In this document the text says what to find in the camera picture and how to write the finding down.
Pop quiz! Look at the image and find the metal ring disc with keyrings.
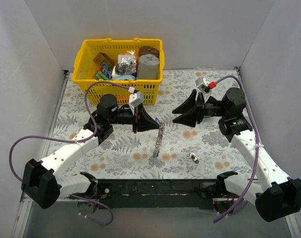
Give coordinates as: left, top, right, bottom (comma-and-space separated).
153, 122, 165, 158

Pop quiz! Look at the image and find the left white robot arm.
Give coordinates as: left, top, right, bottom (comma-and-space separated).
22, 92, 159, 209

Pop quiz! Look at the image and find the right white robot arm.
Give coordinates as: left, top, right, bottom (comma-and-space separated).
172, 87, 301, 222

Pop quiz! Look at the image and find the floral patterned mat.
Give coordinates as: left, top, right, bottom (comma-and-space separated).
40, 71, 262, 184

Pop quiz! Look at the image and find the green snack packet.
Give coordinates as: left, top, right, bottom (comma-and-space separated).
93, 63, 112, 80

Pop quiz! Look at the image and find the silver foil bag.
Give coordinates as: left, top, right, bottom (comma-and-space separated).
112, 50, 137, 79

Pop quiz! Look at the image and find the yellow plastic basket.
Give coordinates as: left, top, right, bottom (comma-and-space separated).
71, 37, 164, 106

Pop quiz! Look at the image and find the brown cardboard box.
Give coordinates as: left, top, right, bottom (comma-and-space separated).
93, 52, 115, 67

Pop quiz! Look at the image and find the brown cylinder roll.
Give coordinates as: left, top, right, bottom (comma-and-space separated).
138, 46, 160, 58

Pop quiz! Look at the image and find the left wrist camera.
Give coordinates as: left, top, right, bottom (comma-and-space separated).
128, 87, 144, 114

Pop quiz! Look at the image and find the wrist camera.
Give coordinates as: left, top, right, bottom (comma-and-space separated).
128, 87, 144, 114
195, 77, 216, 96

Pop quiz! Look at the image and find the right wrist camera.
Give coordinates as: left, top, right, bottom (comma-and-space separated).
195, 77, 216, 96

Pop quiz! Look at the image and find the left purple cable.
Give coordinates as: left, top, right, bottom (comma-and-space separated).
8, 81, 136, 226

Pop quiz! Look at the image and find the purple cable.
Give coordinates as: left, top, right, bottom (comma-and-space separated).
212, 75, 260, 224
8, 81, 136, 226

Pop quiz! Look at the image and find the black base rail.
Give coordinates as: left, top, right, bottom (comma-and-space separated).
68, 177, 247, 210

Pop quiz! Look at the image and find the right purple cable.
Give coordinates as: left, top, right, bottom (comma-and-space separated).
212, 75, 260, 224

